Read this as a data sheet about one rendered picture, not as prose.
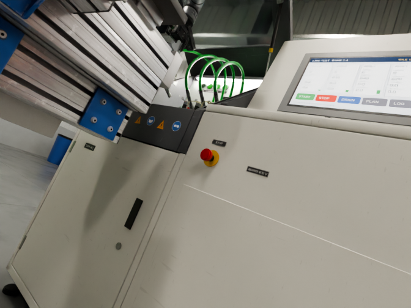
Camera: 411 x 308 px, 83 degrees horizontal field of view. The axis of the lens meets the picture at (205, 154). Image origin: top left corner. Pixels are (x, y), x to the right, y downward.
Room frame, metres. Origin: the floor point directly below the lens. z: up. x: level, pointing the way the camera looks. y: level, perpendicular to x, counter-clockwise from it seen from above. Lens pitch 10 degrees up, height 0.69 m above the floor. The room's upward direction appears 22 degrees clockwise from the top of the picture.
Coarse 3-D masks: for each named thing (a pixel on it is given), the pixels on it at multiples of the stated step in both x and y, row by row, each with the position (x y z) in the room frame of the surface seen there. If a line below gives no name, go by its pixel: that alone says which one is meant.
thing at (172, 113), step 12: (156, 108) 0.88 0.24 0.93; (168, 108) 0.84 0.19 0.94; (180, 108) 0.81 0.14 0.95; (132, 120) 0.94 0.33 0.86; (144, 120) 0.90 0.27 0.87; (156, 120) 0.86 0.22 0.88; (168, 120) 0.83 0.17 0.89; (180, 120) 0.79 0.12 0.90; (132, 132) 0.92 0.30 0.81; (144, 132) 0.88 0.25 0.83; (156, 132) 0.85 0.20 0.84; (168, 132) 0.81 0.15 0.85; (180, 132) 0.78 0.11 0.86; (156, 144) 0.83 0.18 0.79; (168, 144) 0.80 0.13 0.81
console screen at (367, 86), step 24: (312, 72) 0.87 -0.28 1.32; (336, 72) 0.82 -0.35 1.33; (360, 72) 0.77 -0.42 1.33; (384, 72) 0.73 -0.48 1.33; (408, 72) 0.69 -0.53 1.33; (288, 96) 0.87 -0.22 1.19; (312, 96) 0.82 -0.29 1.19; (336, 96) 0.77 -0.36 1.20; (360, 96) 0.73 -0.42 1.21; (384, 96) 0.70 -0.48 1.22; (408, 96) 0.66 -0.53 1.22; (384, 120) 0.67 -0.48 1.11; (408, 120) 0.64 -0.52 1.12
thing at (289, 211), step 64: (256, 128) 0.63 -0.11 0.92; (320, 128) 0.53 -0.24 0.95; (192, 192) 0.69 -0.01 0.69; (256, 192) 0.59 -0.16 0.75; (320, 192) 0.51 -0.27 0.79; (384, 192) 0.45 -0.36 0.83; (192, 256) 0.65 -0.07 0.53; (256, 256) 0.56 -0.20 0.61; (320, 256) 0.49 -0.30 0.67; (384, 256) 0.43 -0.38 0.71
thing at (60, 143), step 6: (60, 138) 6.21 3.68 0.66; (66, 138) 6.20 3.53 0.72; (54, 144) 6.26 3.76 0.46; (60, 144) 6.21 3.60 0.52; (66, 144) 6.24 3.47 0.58; (54, 150) 6.23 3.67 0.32; (60, 150) 6.23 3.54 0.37; (66, 150) 6.28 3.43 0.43; (48, 156) 6.31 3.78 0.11; (54, 156) 6.23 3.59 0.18; (60, 156) 6.26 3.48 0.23; (54, 162) 6.25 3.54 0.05; (60, 162) 6.30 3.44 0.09
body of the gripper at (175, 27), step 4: (188, 16) 0.97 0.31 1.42; (188, 20) 0.99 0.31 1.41; (192, 20) 0.99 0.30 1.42; (184, 24) 0.99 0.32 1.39; (188, 24) 1.00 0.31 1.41; (192, 24) 1.01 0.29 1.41; (168, 28) 0.99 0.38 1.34; (172, 28) 0.98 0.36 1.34; (176, 28) 0.95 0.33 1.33; (180, 28) 0.96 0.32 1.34; (184, 28) 0.97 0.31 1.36; (168, 32) 0.99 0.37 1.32; (172, 32) 0.97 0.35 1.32; (176, 32) 0.96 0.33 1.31; (180, 32) 0.97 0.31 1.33; (184, 32) 0.98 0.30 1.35; (172, 36) 1.00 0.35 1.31; (176, 36) 0.99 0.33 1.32; (180, 36) 0.97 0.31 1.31; (184, 36) 0.99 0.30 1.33; (188, 36) 1.01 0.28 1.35; (176, 40) 1.02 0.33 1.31; (180, 40) 1.00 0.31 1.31
